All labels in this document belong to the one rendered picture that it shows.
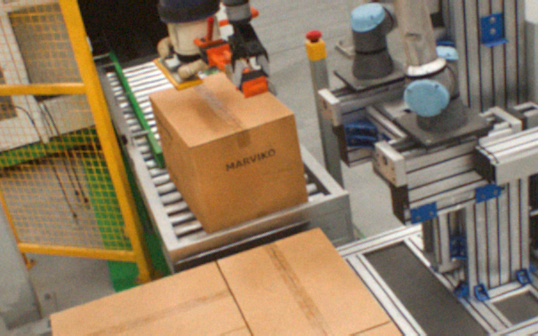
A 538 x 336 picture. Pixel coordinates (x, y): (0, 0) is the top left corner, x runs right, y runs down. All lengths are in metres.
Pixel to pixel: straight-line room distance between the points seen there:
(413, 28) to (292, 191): 1.03
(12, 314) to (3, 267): 0.25
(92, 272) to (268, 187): 1.37
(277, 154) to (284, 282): 0.49
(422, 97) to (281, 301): 0.83
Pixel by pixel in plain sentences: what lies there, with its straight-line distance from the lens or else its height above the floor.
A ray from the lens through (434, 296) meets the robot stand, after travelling 3.03.
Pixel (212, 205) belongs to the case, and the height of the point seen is 0.70.
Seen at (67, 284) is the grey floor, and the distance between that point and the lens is 3.94.
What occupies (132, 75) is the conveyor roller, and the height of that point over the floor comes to 0.54.
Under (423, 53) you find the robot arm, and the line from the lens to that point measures 2.13.
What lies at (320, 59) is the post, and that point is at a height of 0.93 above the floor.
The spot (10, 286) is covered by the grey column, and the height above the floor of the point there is 0.24.
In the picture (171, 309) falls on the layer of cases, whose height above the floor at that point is 0.54.
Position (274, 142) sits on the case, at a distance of 2.80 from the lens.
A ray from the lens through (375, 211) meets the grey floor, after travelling 3.93.
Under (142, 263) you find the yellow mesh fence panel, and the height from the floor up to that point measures 0.10.
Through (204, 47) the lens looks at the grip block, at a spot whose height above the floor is 1.25.
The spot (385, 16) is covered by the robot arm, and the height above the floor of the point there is 1.23.
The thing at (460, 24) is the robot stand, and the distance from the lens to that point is 2.48.
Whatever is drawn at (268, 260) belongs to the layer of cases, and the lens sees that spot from 2.74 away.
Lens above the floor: 2.10
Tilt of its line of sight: 28 degrees down
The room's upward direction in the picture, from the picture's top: 11 degrees counter-clockwise
